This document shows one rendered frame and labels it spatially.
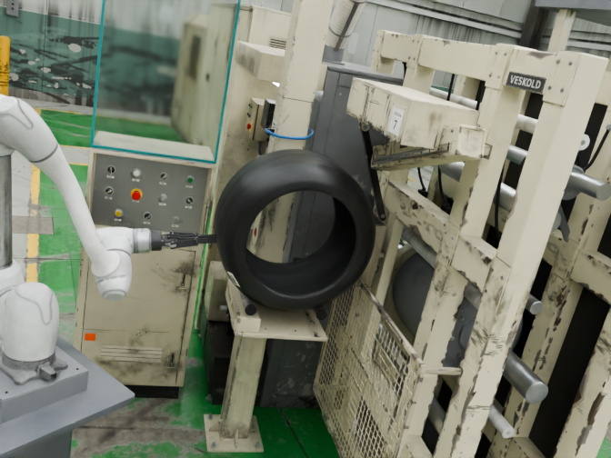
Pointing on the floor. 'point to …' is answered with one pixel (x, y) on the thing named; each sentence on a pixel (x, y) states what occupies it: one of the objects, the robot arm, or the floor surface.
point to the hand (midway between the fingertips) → (206, 238)
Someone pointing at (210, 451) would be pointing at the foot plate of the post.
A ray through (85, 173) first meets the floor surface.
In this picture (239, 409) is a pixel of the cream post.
